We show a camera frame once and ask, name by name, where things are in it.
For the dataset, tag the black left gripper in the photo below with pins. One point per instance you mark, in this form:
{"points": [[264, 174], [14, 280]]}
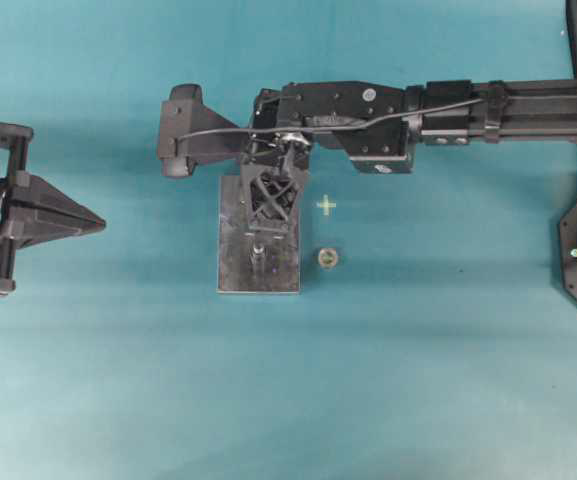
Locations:
{"points": [[33, 211]]}

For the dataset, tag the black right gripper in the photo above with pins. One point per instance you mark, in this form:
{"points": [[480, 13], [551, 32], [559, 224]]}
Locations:
{"points": [[271, 190]]}

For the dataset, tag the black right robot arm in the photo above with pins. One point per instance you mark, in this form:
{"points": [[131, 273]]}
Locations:
{"points": [[378, 128]]}

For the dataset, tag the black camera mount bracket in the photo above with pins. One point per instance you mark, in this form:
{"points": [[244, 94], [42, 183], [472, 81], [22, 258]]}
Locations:
{"points": [[214, 138]]}

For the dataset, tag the grey metal base plate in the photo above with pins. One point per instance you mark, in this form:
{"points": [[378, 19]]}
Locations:
{"points": [[253, 262]]}

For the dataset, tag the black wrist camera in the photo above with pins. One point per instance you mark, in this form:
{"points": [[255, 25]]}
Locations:
{"points": [[175, 121]]}

